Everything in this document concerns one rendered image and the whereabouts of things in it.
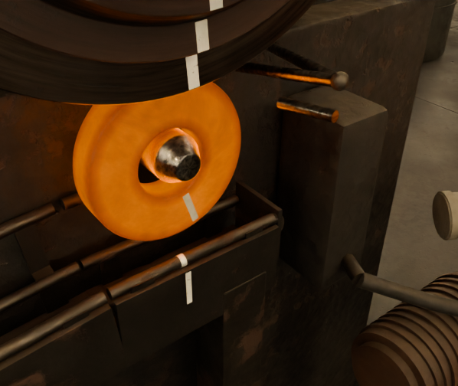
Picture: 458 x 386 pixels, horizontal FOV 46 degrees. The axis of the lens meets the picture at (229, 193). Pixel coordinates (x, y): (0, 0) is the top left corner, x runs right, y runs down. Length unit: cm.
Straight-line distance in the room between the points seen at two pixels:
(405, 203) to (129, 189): 156
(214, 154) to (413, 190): 158
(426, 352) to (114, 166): 46
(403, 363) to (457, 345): 8
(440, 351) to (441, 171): 149
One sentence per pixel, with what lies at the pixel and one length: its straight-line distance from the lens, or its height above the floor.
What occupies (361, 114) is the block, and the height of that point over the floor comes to 80.
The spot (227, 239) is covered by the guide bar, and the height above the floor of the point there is 71.
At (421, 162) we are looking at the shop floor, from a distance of 221.
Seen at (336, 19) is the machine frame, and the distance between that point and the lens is 67.
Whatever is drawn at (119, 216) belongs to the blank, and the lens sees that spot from 46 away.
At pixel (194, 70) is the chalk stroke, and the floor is 90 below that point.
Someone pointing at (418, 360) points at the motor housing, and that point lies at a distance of 71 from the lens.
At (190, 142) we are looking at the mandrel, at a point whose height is 84.
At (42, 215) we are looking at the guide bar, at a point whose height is 76.
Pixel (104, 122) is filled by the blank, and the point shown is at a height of 87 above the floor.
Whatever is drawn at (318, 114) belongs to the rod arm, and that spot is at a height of 87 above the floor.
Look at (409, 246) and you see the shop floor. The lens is 175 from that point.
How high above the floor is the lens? 105
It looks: 34 degrees down
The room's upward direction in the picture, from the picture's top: straight up
